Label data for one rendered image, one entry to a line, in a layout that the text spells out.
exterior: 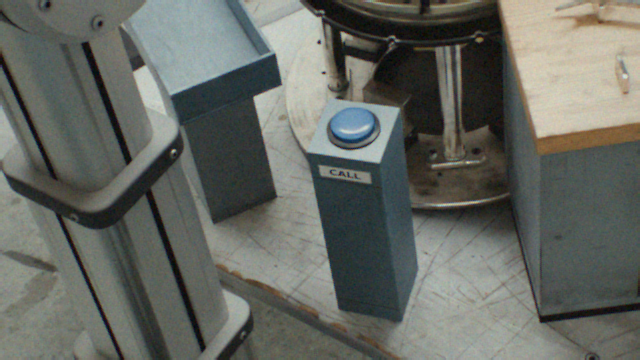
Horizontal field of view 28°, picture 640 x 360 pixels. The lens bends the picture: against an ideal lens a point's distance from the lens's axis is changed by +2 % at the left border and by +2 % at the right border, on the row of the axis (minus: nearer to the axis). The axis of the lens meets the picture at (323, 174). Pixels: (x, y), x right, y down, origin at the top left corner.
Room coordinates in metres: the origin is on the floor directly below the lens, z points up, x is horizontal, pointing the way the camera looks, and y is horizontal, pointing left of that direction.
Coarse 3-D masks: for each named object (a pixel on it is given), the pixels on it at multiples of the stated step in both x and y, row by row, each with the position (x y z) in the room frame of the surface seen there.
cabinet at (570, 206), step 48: (528, 144) 0.78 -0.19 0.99; (624, 144) 0.72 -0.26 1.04; (528, 192) 0.78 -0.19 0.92; (576, 192) 0.72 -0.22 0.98; (624, 192) 0.72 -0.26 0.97; (528, 240) 0.79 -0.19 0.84; (576, 240) 0.72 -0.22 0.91; (624, 240) 0.72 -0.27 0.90; (576, 288) 0.72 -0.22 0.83; (624, 288) 0.72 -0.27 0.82
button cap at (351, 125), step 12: (348, 108) 0.82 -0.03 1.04; (360, 108) 0.82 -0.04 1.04; (336, 120) 0.81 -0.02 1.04; (348, 120) 0.80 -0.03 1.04; (360, 120) 0.80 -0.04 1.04; (372, 120) 0.80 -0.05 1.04; (336, 132) 0.79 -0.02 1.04; (348, 132) 0.79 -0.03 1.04; (360, 132) 0.79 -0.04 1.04; (372, 132) 0.79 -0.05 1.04
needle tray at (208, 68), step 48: (192, 0) 1.03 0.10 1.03; (240, 0) 0.97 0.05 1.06; (144, 48) 0.93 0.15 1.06; (192, 48) 0.96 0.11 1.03; (240, 48) 0.95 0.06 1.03; (192, 96) 0.86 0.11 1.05; (240, 96) 0.88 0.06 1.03; (192, 144) 0.93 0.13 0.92; (240, 144) 0.95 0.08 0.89; (240, 192) 0.94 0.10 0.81
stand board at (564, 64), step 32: (512, 0) 0.90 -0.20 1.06; (544, 0) 0.89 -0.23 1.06; (512, 32) 0.85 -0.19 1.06; (544, 32) 0.85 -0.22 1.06; (576, 32) 0.84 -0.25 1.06; (608, 32) 0.83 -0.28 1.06; (512, 64) 0.83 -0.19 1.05; (544, 64) 0.81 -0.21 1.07; (576, 64) 0.80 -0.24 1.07; (608, 64) 0.79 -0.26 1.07; (544, 96) 0.77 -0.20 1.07; (576, 96) 0.76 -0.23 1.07; (608, 96) 0.75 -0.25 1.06; (544, 128) 0.73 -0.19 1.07; (576, 128) 0.72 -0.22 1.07; (608, 128) 0.72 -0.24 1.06
